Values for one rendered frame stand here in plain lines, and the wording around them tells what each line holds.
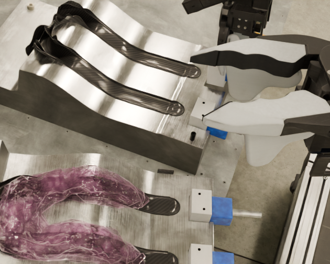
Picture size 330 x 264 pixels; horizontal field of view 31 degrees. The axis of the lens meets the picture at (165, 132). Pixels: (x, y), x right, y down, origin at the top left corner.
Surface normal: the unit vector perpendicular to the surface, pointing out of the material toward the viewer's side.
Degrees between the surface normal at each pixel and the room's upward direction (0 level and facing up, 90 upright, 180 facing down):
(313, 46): 8
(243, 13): 82
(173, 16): 0
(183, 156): 90
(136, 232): 25
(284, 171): 0
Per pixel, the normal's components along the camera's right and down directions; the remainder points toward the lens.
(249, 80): -0.12, 0.74
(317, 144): 0.11, 0.71
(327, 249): 0.11, -0.60
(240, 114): -0.13, -0.09
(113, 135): -0.33, 0.73
